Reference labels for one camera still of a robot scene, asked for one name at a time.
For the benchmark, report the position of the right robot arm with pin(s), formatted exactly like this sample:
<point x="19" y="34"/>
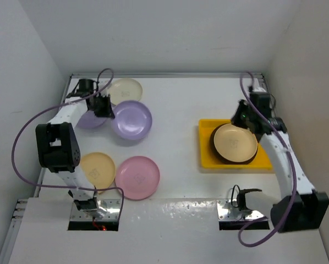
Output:
<point x="301" y="206"/>

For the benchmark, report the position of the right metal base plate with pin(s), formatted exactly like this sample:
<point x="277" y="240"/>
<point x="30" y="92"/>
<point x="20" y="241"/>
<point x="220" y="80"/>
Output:
<point x="228" y="212"/>

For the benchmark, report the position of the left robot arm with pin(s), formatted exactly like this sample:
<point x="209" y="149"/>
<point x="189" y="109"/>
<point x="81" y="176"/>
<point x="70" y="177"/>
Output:
<point x="58" y="148"/>

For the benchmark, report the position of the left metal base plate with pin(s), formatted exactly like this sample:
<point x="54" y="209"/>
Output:
<point x="112" y="210"/>

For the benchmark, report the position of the cream plastic plate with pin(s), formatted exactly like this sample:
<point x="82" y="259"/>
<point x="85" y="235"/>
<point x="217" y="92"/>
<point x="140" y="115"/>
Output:
<point x="125" y="89"/>

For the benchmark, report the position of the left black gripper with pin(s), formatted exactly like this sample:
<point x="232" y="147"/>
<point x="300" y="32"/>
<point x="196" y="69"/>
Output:
<point x="108" y="111"/>

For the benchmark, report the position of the yellow plastic bin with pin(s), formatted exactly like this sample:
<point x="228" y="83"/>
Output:
<point x="208" y="160"/>

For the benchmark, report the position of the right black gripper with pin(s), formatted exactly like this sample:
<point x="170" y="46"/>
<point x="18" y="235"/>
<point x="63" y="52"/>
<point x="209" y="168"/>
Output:
<point x="242" y="104"/>

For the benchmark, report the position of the purple plastic plate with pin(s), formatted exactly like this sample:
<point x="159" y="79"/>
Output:
<point x="133" y="120"/>
<point x="90" y="121"/>

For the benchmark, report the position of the pink plastic plate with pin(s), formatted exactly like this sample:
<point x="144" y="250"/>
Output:
<point x="138" y="177"/>

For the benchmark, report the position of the metal base plate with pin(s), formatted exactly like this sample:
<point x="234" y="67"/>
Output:
<point x="228" y="212"/>
<point x="112" y="210"/>

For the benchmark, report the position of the orange plastic plate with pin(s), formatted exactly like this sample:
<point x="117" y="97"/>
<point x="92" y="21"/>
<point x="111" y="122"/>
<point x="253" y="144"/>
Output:
<point x="234" y="143"/>
<point x="99" y="169"/>

